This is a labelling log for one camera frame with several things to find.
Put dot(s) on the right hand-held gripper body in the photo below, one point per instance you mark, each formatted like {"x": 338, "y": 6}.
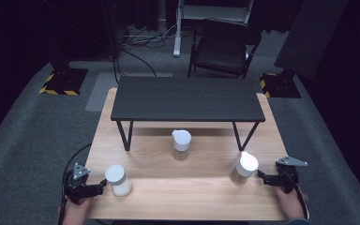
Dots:
{"x": 289, "y": 178}

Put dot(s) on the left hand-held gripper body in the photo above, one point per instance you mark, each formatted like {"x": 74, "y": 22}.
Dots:
{"x": 76, "y": 184}

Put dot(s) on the spice jar with white powder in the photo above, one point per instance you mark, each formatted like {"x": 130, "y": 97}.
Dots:
{"x": 117, "y": 178}

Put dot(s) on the spice jar with brown powder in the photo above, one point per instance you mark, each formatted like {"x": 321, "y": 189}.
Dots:
{"x": 247, "y": 166}

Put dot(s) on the person's right hand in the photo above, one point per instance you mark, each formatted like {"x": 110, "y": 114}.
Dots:
{"x": 289, "y": 204}

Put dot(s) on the person's left hand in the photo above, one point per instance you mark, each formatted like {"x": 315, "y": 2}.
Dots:
{"x": 75, "y": 212}

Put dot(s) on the person's right sleeve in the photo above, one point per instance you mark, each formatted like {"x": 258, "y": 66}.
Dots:
{"x": 298, "y": 222}

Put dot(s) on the black yellow striped stand base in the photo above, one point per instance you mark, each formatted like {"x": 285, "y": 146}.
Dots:
{"x": 279, "y": 86}
{"x": 65, "y": 82}

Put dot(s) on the spice jar with tan powder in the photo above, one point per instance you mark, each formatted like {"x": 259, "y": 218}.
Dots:
{"x": 181, "y": 141}

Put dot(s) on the black low shelf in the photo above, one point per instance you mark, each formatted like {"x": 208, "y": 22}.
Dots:
{"x": 187, "y": 98}

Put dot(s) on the black folding chair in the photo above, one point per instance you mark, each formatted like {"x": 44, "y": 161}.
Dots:
{"x": 222, "y": 53}

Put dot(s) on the dark tilted panel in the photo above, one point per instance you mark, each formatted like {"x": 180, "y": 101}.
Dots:
{"x": 312, "y": 34}

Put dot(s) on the black stand pole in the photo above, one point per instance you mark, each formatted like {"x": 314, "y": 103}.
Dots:
{"x": 111, "y": 28}

